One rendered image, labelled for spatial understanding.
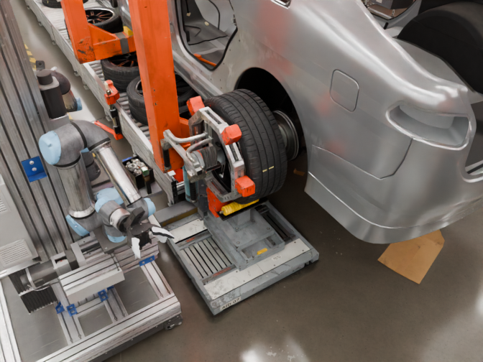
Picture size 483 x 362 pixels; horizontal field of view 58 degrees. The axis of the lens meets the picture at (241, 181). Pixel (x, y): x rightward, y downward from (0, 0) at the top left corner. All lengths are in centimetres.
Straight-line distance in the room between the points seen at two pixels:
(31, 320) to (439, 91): 237
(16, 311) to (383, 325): 217
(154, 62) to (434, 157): 155
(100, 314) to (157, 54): 151
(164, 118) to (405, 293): 191
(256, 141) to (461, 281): 175
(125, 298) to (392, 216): 158
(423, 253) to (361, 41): 187
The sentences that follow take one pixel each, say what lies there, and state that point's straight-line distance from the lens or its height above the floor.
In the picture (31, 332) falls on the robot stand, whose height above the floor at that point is 21.
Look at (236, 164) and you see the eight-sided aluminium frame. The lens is 230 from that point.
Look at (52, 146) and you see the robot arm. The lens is 179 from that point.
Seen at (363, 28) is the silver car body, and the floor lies 171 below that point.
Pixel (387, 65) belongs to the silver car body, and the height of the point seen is 164.
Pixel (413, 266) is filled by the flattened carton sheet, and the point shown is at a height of 1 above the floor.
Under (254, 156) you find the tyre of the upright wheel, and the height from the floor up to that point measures 101.
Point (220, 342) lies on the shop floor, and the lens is 276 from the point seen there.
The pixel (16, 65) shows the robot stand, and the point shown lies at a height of 168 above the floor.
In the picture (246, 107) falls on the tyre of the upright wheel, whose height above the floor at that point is 117.
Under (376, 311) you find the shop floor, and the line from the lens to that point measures 298.
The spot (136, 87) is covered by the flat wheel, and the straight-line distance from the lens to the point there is 408.
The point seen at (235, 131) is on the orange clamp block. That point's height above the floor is 114.
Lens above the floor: 241
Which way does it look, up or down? 41 degrees down
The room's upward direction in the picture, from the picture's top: straight up
